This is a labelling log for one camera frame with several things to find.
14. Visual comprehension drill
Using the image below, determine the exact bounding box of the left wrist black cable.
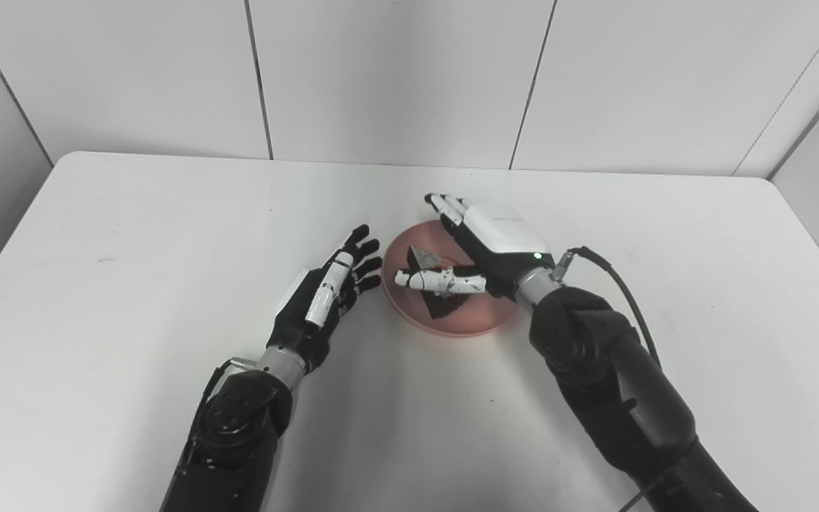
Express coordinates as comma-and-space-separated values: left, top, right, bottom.
175, 356, 256, 479

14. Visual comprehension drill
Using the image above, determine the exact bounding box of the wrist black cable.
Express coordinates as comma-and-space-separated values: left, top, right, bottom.
175, 356, 256, 479
550, 246, 666, 512

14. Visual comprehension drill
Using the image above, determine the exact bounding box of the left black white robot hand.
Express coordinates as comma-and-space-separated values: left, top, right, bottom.
267, 225, 384, 375

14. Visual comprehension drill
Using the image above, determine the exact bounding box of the pink round plate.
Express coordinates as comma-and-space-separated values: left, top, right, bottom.
382, 220, 524, 336

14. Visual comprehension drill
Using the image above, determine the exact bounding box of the chocolate cake slice with fruit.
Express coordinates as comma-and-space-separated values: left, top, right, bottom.
407, 245, 474, 320

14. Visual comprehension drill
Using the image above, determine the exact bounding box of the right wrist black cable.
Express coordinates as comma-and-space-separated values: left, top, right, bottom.
550, 246, 666, 512

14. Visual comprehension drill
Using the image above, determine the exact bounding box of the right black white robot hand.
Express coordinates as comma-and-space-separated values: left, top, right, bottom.
394, 193, 560, 301

